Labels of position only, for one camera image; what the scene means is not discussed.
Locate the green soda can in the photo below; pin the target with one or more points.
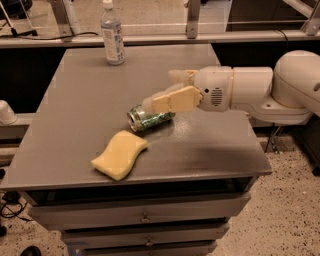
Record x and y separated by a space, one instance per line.
140 121

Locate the metal frame post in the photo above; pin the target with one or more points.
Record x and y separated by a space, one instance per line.
193 12

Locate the yellow sponge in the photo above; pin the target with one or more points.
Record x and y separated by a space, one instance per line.
118 158

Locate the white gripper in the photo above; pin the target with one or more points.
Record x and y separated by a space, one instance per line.
213 87

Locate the middle grey drawer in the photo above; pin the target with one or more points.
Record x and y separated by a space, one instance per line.
151 235

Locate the grey drawer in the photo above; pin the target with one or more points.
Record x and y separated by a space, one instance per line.
195 248
136 212
151 235

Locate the clear plastic water bottle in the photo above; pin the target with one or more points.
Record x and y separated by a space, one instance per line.
112 34

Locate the bottom grey drawer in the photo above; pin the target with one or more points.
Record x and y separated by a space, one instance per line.
195 248

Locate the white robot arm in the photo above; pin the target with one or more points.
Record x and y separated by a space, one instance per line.
287 94

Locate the top grey drawer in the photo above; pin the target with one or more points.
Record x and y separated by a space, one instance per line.
136 212

